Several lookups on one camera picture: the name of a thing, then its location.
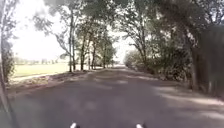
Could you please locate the grey asphalt road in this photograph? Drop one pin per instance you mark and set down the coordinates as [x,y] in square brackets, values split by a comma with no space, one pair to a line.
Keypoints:
[113,100]

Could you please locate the row of trees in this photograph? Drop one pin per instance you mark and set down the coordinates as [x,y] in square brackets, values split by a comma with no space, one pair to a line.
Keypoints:
[83,40]

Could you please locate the robot's own part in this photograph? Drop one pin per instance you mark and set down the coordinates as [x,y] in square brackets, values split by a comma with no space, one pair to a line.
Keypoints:
[73,125]
[139,126]

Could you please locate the dense trees and bushes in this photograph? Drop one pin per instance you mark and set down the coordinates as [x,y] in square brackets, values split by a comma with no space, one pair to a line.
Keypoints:
[180,46]

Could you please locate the brown dirt verge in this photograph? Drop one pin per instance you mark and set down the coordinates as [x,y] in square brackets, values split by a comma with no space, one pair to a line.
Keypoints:
[43,81]

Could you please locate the green grass field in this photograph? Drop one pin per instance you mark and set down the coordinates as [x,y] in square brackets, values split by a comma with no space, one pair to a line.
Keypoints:
[40,69]

